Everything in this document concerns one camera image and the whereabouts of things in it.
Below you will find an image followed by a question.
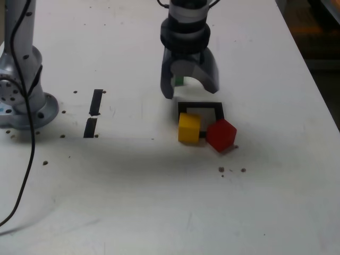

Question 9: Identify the brown wooden furniture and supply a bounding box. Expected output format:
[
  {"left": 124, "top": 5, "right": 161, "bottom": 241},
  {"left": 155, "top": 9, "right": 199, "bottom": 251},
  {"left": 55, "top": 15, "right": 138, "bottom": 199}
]
[{"left": 276, "top": 0, "right": 340, "bottom": 70}]

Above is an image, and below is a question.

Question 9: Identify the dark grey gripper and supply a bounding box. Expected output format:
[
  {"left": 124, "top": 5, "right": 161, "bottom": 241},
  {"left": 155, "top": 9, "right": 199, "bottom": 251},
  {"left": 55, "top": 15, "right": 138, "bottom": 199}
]
[{"left": 160, "top": 49, "right": 221, "bottom": 100}]

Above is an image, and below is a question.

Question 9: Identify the long black cable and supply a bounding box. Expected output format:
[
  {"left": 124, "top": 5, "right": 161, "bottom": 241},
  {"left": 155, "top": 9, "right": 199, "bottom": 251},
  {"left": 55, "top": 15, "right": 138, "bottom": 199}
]
[{"left": 0, "top": 0, "right": 36, "bottom": 236}]

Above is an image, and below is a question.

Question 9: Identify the black tape square outline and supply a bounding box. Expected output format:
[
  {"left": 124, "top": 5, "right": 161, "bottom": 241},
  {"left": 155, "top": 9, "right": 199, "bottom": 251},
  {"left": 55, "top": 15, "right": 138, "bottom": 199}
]
[{"left": 177, "top": 101, "right": 225, "bottom": 139}]

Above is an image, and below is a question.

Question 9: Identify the red cube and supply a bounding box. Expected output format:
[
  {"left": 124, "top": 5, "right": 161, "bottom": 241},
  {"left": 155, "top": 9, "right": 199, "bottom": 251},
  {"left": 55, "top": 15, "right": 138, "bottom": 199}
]
[{"left": 206, "top": 118, "right": 237, "bottom": 153}]

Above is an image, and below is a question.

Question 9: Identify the black tape strip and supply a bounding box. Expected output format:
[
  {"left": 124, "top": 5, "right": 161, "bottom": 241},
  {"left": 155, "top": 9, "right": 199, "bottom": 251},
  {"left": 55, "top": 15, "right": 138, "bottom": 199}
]
[{"left": 83, "top": 89, "right": 104, "bottom": 139}]

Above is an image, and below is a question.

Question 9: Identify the yellow cube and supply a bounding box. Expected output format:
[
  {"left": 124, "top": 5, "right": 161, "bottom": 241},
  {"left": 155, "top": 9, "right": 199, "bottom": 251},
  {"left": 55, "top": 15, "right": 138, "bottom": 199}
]
[{"left": 177, "top": 112, "right": 201, "bottom": 145}]

